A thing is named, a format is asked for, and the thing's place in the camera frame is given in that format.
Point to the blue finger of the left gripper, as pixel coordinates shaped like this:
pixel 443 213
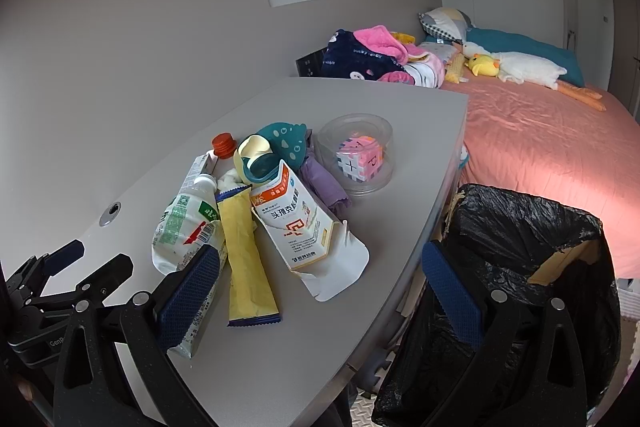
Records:
pixel 62 255

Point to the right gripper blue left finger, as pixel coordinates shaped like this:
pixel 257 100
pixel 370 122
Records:
pixel 183 294

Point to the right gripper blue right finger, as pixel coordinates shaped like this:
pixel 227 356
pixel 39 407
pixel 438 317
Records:
pixel 456 301

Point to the yellow snack wrapper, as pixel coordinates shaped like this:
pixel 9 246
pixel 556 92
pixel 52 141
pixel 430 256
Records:
pixel 251 300

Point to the crushed white green plastic bottle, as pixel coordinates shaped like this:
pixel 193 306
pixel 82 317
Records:
pixel 191 220

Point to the white torn paper pouch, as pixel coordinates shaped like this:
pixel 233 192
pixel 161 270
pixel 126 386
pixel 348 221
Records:
pixel 342 267

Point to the purple plastic bag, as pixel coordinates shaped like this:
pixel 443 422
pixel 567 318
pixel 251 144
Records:
pixel 319 180

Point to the orange threaded cap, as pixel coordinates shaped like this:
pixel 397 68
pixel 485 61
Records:
pixel 224 145

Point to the pink puzzle cube toy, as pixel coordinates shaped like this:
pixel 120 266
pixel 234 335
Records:
pixel 360 158

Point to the clear round plastic container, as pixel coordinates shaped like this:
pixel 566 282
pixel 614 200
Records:
pixel 336 131

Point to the black trash bag bin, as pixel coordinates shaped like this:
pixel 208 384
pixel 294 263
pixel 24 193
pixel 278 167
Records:
pixel 542 275

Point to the colourful foam floor mat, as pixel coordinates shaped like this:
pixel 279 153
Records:
pixel 628 294

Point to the pink bed sheet mattress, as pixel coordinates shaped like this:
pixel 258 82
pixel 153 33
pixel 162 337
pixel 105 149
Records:
pixel 534 140

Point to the yellow spotted plush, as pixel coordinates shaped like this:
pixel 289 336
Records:
pixel 454 71

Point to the yellow duck plush toy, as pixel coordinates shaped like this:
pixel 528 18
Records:
pixel 483 65

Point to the white goose plush toy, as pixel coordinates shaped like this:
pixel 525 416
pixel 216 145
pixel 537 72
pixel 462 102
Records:
pixel 520 68

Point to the teal pillow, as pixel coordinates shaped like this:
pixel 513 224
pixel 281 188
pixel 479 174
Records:
pixel 494 40

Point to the yellow garment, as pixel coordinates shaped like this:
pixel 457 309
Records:
pixel 403 38

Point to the navy blue printed garment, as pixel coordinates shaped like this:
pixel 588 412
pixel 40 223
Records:
pixel 346 57

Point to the pink fleece garment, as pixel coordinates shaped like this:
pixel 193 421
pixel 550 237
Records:
pixel 379 40

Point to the checkered grey pillow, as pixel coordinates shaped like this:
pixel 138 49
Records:
pixel 446 24

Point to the desk cable grommet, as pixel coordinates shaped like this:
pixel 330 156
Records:
pixel 110 214

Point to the black wall socket panel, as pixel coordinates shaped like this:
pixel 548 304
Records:
pixel 310 65

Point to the white door with handle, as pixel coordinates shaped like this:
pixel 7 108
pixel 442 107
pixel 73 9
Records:
pixel 589 35

